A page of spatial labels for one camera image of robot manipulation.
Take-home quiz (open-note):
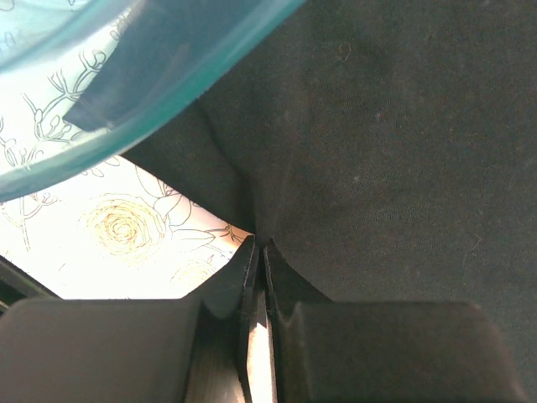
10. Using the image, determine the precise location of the aluminium frame rail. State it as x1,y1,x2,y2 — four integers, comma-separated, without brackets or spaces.
0,257,58,314

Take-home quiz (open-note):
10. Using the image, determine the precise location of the floral table mat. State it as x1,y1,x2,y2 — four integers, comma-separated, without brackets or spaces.
0,0,253,301

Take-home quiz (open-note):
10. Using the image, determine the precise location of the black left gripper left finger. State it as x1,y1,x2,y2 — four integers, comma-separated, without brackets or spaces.
1,237,259,402

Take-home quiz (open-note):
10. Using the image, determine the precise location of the black t-shirt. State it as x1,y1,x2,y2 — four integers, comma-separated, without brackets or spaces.
126,1,536,400

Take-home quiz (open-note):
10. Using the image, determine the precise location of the teal plastic bin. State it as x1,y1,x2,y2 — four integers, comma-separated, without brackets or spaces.
1,1,299,202

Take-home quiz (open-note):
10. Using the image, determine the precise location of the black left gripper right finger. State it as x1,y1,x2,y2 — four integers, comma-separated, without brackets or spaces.
263,244,528,402

